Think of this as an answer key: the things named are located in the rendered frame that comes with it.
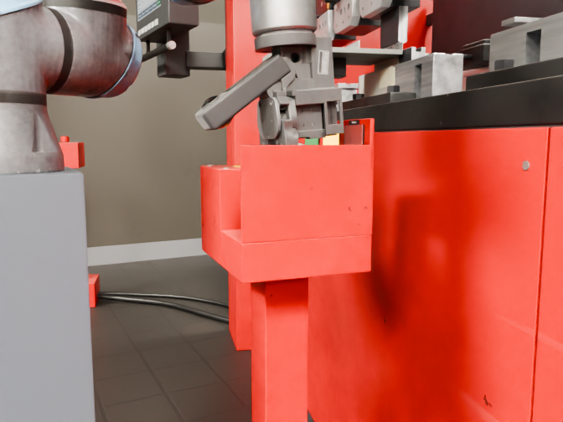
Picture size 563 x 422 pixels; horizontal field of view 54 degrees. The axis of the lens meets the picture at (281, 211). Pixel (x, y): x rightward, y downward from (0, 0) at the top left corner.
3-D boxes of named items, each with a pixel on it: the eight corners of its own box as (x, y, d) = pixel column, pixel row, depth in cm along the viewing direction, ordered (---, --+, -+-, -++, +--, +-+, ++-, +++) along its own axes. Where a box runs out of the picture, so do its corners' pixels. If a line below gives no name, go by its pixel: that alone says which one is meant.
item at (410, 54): (374, 73, 130) (374, 60, 130) (385, 74, 131) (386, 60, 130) (410, 62, 111) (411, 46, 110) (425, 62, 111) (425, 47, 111)
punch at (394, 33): (379, 58, 127) (380, 15, 126) (388, 58, 128) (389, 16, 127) (398, 51, 118) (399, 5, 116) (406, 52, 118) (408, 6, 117)
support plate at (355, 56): (262, 62, 126) (262, 58, 126) (370, 65, 131) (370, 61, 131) (278, 50, 108) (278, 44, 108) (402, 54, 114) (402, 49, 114)
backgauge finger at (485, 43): (395, 66, 128) (396, 44, 128) (495, 69, 134) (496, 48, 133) (419, 59, 117) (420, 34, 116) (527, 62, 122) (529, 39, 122)
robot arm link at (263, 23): (261, -11, 58) (239, 7, 65) (265, 34, 58) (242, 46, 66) (326, -10, 60) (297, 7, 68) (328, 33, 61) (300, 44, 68)
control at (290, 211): (201, 249, 78) (198, 121, 76) (305, 242, 84) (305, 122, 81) (242, 284, 60) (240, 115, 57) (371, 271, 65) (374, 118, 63)
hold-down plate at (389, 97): (340, 115, 133) (340, 102, 133) (361, 115, 134) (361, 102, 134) (389, 107, 104) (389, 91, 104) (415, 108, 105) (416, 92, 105)
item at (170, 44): (137, 62, 249) (136, 43, 248) (144, 63, 250) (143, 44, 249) (168, 48, 210) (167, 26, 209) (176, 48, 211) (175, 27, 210)
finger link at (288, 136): (302, 182, 61) (296, 103, 60) (289, 184, 61) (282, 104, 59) (286, 180, 66) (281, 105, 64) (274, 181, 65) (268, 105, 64)
